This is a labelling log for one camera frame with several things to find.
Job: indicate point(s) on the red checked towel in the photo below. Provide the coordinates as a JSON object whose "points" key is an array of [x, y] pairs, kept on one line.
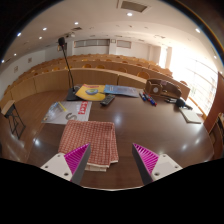
{"points": [[90, 136]]}

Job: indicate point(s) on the blue booklet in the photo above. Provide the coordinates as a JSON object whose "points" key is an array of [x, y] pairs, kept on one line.
{"points": [[121, 90]]}

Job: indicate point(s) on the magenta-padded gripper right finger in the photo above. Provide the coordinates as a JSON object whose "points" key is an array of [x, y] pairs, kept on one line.
{"points": [[160, 166]]}

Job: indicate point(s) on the grey printed magazine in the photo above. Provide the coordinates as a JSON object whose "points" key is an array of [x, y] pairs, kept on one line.
{"points": [[75, 111]]}

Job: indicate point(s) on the wooden desk organizer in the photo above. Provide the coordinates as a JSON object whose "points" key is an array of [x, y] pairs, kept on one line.
{"points": [[163, 88]]}

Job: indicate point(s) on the red marker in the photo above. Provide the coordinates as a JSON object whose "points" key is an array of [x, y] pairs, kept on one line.
{"points": [[150, 99]]}

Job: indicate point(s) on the ceiling air vent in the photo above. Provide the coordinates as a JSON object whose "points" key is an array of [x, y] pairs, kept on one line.
{"points": [[133, 6]]}

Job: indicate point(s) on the white notebook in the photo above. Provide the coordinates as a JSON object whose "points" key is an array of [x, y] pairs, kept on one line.
{"points": [[190, 115]]}

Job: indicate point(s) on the yellow pen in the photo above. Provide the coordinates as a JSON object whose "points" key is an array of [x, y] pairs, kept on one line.
{"points": [[62, 106]]}

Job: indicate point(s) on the blue marker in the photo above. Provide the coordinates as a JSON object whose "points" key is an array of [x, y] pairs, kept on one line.
{"points": [[142, 96]]}

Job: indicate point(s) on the black remote control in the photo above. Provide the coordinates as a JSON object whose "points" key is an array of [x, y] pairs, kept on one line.
{"points": [[107, 99]]}

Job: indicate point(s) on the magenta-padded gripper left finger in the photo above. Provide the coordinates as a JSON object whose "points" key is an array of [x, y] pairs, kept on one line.
{"points": [[63, 165]]}

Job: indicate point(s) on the round ceiling lights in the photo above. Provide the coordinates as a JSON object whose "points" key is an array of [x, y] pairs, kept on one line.
{"points": [[129, 14]]}

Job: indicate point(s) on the rows of wooden auditorium seats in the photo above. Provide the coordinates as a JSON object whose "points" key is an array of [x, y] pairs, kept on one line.
{"points": [[50, 81]]}

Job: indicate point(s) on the black gooseneck desk microphone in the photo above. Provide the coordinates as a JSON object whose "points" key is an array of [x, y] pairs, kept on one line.
{"points": [[71, 95]]}

